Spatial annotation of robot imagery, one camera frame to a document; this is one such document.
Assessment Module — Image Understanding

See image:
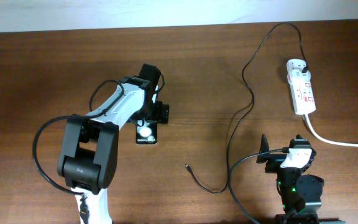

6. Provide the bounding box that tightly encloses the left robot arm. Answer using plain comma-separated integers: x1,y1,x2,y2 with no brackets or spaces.
57,64,169,223

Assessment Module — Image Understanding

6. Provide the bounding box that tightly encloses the black Galaxy smartphone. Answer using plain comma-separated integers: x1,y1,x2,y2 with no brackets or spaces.
135,120,157,145

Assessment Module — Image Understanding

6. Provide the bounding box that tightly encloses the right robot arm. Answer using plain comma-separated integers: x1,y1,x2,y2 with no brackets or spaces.
257,134,324,223

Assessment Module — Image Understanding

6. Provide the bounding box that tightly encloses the black USB charging cable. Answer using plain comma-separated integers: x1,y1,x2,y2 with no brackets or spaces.
185,22,309,195

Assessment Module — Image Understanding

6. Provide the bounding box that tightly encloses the white power strip cord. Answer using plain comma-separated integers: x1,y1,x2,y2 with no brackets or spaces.
303,113,358,150

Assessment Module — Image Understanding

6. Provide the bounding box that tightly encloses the white power strip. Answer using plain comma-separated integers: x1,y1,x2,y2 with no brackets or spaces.
287,73,316,115

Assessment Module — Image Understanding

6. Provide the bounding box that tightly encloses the white USB charger adapter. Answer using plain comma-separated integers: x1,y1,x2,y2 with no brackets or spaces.
287,59,311,81

